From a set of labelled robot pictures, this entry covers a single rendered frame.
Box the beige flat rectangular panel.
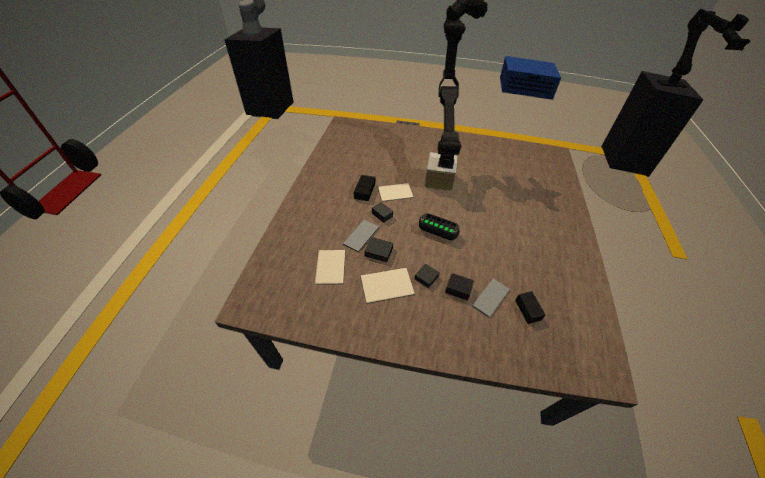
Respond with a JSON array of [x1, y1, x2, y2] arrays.
[[361, 268, 415, 304]]

